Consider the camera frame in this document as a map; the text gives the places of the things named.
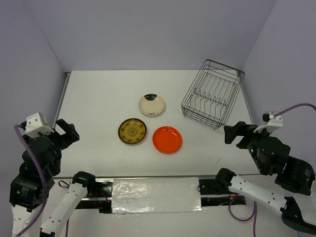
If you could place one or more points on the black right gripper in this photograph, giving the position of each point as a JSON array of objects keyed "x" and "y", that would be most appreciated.
[{"x": 240, "y": 128}]

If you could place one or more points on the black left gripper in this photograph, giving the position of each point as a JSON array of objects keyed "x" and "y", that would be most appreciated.
[{"x": 71, "y": 135}]

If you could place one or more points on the yellow patterned plate brown rim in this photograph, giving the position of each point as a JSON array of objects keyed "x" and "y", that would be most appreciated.
[{"x": 132, "y": 131}]

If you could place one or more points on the cream plate floral print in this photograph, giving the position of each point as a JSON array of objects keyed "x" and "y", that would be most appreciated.
[{"x": 151, "y": 105}]

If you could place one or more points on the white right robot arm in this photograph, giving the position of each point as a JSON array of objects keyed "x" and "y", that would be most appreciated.
[{"x": 296, "y": 177}]

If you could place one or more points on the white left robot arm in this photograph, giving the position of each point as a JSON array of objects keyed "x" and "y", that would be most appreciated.
[{"x": 29, "y": 190}]

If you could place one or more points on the silver foil tape cover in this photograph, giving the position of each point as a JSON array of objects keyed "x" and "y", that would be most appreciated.
[{"x": 155, "y": 195}]

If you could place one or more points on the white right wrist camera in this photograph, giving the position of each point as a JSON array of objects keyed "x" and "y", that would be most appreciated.
[{"x": 272, "y": 120}]

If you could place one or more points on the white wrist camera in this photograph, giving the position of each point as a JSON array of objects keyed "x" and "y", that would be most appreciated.
[
  {"x": 36, "y": 125},
  {"x": 272, "y": 120}
]

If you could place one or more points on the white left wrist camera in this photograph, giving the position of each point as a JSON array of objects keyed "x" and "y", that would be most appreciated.
[{"x": 36, "y": 125}]

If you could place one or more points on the grey wire dish rack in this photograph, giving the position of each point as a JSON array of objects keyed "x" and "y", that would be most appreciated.
[{"x": 212, "y": 94}]

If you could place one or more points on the aluminium table edge rail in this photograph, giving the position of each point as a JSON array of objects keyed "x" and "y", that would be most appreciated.
[{"x": 64, "y": 88}]

